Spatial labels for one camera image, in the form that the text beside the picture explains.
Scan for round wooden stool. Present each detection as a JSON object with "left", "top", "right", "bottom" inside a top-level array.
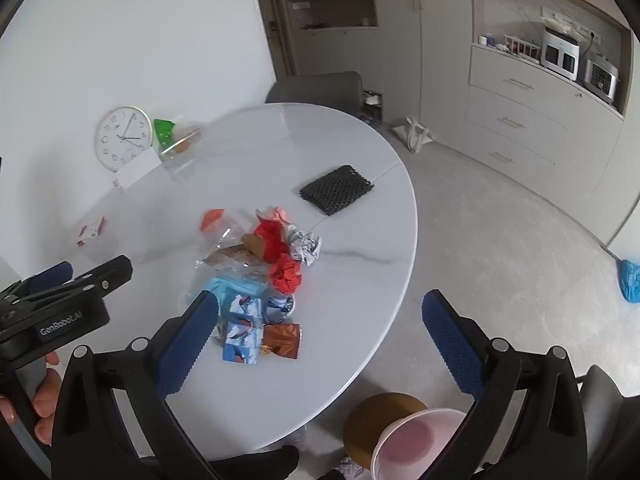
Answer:
[{"left": 344, "top": 392, "right": 428, "bottom": 471}]

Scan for brown foil wrapper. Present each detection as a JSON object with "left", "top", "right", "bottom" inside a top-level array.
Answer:
[{"left": 260, "top": 323, "right": 303, "bottom": 360}]

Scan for pink plastic bin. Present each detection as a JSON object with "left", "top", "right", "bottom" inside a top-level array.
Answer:
[{"left": 371, "top": 408, "right": 471, "bottom": 480}]

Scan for red crumpled wrapper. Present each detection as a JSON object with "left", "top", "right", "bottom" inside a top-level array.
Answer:
[{"left": 269, "top": 253, "right": 304, "bottom": 294}]

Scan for blue printed snack packets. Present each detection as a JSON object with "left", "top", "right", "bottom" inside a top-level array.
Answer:
[{"left": 221, "top": 316, "right": 265, "bottom": 365}]

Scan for green plastic bag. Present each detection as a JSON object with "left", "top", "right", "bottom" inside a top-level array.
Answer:
[{"left": 153, "top": 119, "right": 175, "bottom": 150}]

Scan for white card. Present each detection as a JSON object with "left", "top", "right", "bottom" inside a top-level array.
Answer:
[{"left": 114, "top": 151, "right": 161, "bottom": 190}]

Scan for person's left hand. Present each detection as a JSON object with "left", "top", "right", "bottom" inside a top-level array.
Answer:
[{"left": 0, "top": 351, "right": 63, "bottom": 446}]

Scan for beige tall cabinet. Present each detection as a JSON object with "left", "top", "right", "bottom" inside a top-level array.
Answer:
[{"left": 287, "top": 0, "right": 473, "bottom": 133}]

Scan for silver blue foil wrapper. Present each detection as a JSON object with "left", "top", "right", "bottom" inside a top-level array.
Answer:
[{"left": 263, "top": 295, "right": 296, "bottom": 323}]

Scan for pink crumpled wrapper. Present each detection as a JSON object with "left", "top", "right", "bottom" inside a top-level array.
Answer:
[{"left": 257, "top": 206, "right": 293, "bottom": 226}]

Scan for white countertop appliance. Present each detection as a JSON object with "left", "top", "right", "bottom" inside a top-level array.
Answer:
[{"left": 540, "top": 27, "right": 583, "bottom": 81}]

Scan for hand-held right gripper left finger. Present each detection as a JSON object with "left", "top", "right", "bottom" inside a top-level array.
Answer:
[{"left": 51, "top": 289, "right": 221, "bottom": 480}]

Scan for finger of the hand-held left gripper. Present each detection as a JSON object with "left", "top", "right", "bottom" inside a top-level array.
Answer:
[
  {"left": 0, "top": 261, "right": 74, "bottom": 306},
  {"left": 15, "top": 255, "right": 134, "bottom": 311}
]

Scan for grey upholstered chair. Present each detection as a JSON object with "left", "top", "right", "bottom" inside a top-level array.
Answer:
[
  {"left": 265, "top": 71, "right": 364, "bottom": 121},
  {"left": 575, "top": 365, "right": 631, "bottom": 466}
]

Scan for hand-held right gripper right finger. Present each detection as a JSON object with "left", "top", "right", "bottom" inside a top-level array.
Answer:
[{"left": 421, "top": 289, "right": 588, "bottom": 480}]

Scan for beige drawer cabinet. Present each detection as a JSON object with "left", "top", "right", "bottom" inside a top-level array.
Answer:
[{"left": 462, "top": 42, "right": 628, "bottom": 246}]

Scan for white round wall clock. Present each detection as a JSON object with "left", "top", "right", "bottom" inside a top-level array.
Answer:
[{"left": 93, "top": 106, "right": 153, "bottom": 171}]

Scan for light blue plastic wrapper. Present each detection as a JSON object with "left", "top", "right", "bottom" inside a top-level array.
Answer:
[{"left": 207, "top": 277, "right": 268, "bottom": 306}]

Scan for beige tote bag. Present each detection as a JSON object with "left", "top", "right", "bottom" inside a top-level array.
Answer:
[{"left": 390, "top": 116, "right": 433, "bottom": 153}]

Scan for red paper carton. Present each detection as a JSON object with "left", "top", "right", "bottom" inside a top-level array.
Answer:
[{"left": 242, "top": 220, "right": 291, "bottom": 263}]

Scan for silver toaster oven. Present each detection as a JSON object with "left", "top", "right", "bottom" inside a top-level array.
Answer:
[{"left": 580, "top": 52, "right": 623, "bottom": 106}]

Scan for black mesh mat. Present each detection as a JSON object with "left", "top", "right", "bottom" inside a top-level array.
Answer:
[{"left": 299, "top": 165, "right": 375, "bottom": 217}]

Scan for white dish rack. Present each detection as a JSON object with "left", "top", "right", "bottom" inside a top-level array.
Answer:
[{"left": 502, "top": 34, "right": 541, "bottom": 63}]

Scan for orange foil wrapper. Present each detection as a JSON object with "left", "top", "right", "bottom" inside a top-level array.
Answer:
[{"left": 201, "top": 208, "right": 227, "bottom": 233}]

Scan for person's dark-socked foot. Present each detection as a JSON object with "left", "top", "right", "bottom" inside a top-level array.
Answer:
[{"left": 210, "top": 444, "right": 301, "bottom": 480}]

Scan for clear bag of snacks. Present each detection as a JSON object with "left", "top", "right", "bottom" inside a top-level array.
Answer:
[{"left": 160, "top": 122, "right": 207, "bottom": 172}]

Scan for silver crumpled foil wrapper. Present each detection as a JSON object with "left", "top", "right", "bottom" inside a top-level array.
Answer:
[{"left": 286, "top": 225, "right": 323, "bottom": 266}]

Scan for small red white box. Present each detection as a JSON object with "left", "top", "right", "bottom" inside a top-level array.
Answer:
[{"left": 76, "top": 216, "right": 107, "bottom": 247}]

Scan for clear bag with brown bread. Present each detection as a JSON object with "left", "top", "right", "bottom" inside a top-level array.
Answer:
[{"left": 192, "top": 212, "right": 273, "bottom": 291}]

